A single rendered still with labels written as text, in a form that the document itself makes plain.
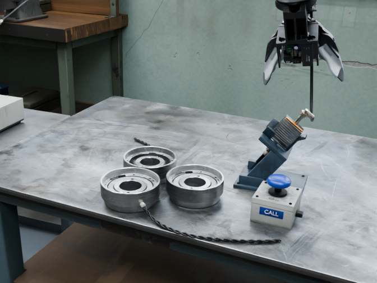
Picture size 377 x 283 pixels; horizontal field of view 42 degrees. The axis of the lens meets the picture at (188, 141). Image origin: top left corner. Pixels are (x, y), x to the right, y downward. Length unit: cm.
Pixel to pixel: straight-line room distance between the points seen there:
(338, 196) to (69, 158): 55
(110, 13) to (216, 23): 56
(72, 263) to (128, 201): 37
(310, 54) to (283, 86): 160
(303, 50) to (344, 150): 37
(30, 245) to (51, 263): 70
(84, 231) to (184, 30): 154
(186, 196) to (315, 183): 28
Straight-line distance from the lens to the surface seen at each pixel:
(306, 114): 92
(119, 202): 84
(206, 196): 86
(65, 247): 123
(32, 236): 192
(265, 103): 253
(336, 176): 105
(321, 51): 94
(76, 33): 235
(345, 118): 248
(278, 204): 82
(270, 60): 98
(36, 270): 117
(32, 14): 256
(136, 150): 101
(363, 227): 88
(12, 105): 161
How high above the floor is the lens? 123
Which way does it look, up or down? 22 degrees down
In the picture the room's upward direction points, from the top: 2 degrees clockwise
